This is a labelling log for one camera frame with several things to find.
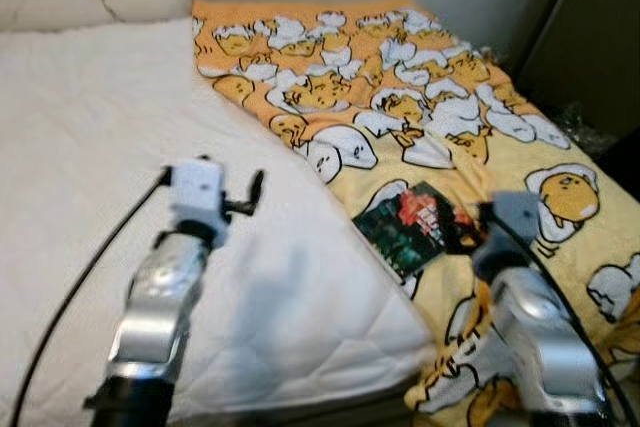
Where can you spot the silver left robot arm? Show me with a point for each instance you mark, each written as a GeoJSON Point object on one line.
{"type": "Point", "coordinates": [155, 307]}

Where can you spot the orange egg cartoon blanket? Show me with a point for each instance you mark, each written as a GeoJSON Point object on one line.
{"type": "Point", "coordinates": [400, 87]}

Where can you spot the long cream body pillow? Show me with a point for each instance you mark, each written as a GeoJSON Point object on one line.
{"type": "Point", "coordinates": [90, 2]}

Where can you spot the dark grey wardrobe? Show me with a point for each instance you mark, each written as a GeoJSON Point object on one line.
{"type": "Point", "coordinates": [585, 37]}

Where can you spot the dark green red book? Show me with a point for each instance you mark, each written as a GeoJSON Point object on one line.
{"type": "Point", "coordinates": [405, 227]}

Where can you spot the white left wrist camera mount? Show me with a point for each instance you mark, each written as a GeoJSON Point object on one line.
{"type": "Point", "coordinates": [198, 197]}

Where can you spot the crumpled clear plastic wrap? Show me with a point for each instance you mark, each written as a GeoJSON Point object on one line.
{"type": "Point", "coordinates": [582, 127]}

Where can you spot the white quilted mattress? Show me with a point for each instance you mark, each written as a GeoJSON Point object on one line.
{"type": "Point", "coordinates": [120, 147]}

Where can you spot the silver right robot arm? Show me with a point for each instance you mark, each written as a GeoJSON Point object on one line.
{"type": "Point", "coordinates": [540, 332]}

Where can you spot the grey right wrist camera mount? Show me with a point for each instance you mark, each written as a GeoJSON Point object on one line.
{"type": "Point", "coordinates": [515, 217]}

